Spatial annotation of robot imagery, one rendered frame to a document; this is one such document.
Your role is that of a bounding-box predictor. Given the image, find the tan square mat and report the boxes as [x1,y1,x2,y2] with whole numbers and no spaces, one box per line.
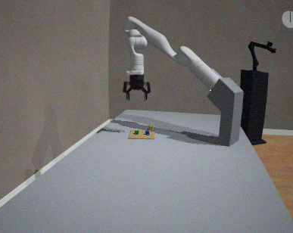
[128,130,154,139]

